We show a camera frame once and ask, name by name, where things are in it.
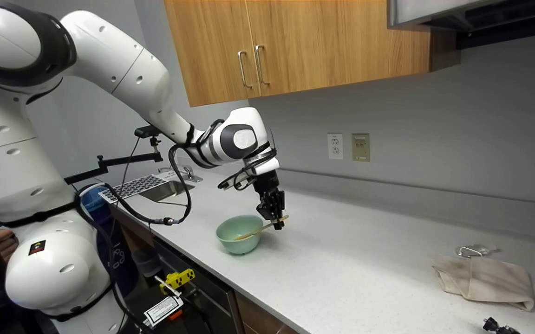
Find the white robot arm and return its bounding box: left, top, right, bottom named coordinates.
left=0, top=0, right=284, bottom=226

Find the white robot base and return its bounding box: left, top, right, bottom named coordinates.
left=0, top=88, right=117, bottom=320

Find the beige cloth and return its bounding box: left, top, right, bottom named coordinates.
left=431, top=244, right=535, bottom=311

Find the white wall outlet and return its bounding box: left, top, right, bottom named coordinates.
left=327, top=133, right=343, bottom=161

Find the wooden wall cabinet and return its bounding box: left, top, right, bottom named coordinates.
left=163, top=0, right=460, bottom=105

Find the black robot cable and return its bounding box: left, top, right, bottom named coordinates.
left=74, top=142, right=197, bottom=227

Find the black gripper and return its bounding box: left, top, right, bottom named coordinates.
left=252, top=170, right=286, bottom=229

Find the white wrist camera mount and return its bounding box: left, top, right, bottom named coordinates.
left=245, top=148, right=280, bottom=175

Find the yellow tool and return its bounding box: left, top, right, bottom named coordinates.
left=165, top=268, right=195, bottom=289

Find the green bowl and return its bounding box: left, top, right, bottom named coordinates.
left=215, top=214, right=264, bottom=255

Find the metal sink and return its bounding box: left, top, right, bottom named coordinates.
left=115, top=174, right=191, bottom=201

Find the wooden cooking stick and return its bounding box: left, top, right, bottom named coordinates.
left=234, top=222, right=273, bottom=240

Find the beige wall switch plate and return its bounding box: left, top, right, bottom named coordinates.
left=351, top=133, right=369, bottom=161

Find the black range hood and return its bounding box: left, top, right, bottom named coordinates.
left=388, top=0, right=535, bottom=47

